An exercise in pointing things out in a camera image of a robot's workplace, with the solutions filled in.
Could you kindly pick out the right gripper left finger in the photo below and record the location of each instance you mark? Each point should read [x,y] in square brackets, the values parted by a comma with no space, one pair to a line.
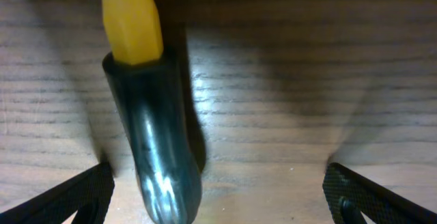
[86,196]

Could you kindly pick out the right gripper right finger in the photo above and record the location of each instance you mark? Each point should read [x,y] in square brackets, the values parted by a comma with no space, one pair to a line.
[351,197]

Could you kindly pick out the black yellow screwdriver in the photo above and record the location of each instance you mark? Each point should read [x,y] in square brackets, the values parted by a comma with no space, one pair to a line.
[145,82]

